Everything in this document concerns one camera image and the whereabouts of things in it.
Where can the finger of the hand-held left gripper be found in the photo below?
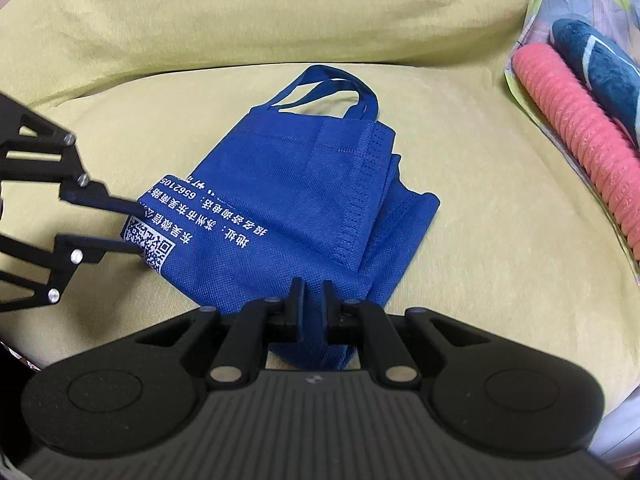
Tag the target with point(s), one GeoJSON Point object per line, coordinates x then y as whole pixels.
{"type": "Point", "coordinates": [90, 195]}
{"type": "Point", "coordinates": [85, 250]}

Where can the blue shopping bag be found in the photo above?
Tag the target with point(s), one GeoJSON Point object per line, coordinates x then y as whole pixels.
{"type": "Point", "coordinates": [300, 185]}

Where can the green sofa cover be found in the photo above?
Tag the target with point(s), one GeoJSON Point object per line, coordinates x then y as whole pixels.
{"type": "Point", "coordinates": [150, 35]}

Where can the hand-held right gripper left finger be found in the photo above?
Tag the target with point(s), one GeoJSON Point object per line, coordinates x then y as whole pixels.
{"type": "Point", "coordinates": [297, 305]}

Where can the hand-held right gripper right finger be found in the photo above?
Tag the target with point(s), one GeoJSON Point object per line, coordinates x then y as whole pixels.
{"type": "Point", "coordinates": [331, 305]}

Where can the pink ribbed blanket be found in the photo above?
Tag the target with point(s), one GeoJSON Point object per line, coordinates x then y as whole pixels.
{"type": "Point", "coordinates": [575, 125]}

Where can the blue patterned blanket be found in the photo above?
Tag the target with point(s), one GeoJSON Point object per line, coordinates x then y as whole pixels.
{"type": "Point", "coordinates": [600, 65]}

